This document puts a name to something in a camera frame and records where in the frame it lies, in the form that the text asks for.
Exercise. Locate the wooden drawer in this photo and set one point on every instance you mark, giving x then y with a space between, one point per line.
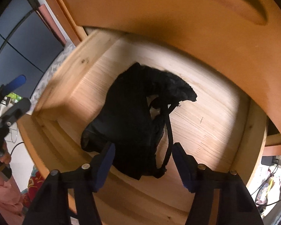
224 130

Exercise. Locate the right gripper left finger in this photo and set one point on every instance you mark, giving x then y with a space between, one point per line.
100 165

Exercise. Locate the dark glass cabinet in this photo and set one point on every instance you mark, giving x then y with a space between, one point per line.
27 46

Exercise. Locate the wooden nightstand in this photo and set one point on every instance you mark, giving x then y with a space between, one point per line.
239 38

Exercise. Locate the pink cloth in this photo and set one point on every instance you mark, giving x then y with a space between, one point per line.
11 202

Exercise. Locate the black underwear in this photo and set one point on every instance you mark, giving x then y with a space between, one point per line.
136 119

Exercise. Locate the red floral quilt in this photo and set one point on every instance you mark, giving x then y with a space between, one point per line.
34 184

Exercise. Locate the left hand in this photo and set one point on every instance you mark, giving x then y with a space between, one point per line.
6 158

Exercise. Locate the black power adapter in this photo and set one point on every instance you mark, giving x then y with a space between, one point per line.
271 160

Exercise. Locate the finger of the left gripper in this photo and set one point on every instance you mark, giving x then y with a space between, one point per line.
15 112
13 85

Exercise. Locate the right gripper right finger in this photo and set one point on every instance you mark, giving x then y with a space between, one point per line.
187 168

